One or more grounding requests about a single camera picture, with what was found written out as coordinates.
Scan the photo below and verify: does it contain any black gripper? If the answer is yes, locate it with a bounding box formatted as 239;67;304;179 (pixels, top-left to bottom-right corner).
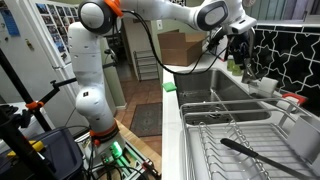
229;30;256;68

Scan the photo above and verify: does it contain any green sponge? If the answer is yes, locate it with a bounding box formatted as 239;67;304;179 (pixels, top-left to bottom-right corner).
161;81;178;93

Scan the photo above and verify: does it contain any stainless steel sink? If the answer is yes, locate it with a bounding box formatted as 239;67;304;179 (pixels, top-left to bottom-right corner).
173;68;271;127

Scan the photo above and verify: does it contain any short green soap bottle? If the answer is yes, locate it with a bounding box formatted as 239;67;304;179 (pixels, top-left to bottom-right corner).
226;55;234;72

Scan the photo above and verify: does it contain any tall green soap bottle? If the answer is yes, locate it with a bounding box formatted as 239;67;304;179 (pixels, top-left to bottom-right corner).
232;59;244;77

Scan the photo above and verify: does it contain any steel gooseneck faucet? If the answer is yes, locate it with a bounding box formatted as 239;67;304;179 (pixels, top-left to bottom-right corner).
208;28;259;84

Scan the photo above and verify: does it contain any kitchen window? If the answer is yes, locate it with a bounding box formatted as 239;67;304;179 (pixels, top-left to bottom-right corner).
244;0;320;26

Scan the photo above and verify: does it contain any brown cardboard box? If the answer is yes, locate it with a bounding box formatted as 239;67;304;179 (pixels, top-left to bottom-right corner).
157;29;208;67

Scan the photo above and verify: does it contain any metal shoe rack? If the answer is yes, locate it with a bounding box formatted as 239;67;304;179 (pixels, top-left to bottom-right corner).
133;49;160;82

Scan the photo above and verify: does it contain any white utensil caddy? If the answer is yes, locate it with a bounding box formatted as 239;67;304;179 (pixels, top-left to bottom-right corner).
288;114;320;168

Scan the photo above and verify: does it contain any dark door mat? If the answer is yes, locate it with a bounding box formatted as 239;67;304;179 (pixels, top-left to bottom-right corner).
129;102;163;138

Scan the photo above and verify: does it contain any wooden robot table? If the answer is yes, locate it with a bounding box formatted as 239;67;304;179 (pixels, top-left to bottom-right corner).
76;119;163;180

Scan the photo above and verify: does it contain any photo collage sheet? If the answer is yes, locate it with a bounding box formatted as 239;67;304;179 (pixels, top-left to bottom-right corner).
34;2;73;64

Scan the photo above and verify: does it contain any dark blue bin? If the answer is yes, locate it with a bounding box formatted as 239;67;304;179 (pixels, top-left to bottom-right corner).
0;126;84;180

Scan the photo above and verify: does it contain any white refrigerator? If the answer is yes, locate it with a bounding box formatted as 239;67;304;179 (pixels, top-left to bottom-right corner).
0;0;118;134

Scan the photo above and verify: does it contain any blue paper sheet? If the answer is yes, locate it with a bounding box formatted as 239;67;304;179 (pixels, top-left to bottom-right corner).
0;8;21;37

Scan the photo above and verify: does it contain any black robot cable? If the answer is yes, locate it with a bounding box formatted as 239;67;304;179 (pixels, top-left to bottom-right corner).
121;9;234;76

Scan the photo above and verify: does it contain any black handled utensil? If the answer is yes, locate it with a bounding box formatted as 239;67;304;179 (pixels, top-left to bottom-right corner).
219;137;313;180

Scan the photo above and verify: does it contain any metal wire dish rack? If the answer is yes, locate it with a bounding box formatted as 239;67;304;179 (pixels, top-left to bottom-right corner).
179;98;320;180

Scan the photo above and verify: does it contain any aluminium frame mount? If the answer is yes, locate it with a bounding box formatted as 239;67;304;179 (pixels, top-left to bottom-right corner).
76;133;161;180

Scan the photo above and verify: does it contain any black camera stand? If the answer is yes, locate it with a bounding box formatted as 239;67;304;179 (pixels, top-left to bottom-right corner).
0;48;118;180

